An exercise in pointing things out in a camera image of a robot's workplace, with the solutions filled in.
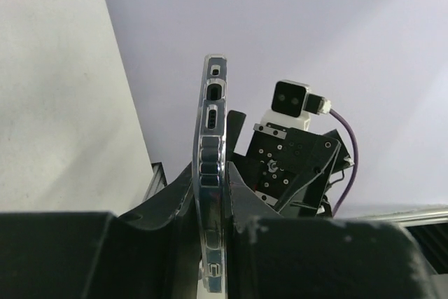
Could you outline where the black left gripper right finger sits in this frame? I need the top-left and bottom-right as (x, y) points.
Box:
(227, 164), (438, 298)

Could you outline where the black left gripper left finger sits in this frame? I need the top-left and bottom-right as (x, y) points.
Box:
(1, 167), (201, 298)

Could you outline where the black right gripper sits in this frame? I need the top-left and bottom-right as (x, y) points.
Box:
(226, 110), (341, 218)

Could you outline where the clear phone case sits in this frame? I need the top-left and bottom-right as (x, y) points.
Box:
(192, 54), (227, 295)

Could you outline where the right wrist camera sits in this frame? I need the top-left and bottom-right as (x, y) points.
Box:
(261, 80), (332, 131)

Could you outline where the aluminium front rail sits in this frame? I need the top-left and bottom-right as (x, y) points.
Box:
(335, 204), (447, 227)

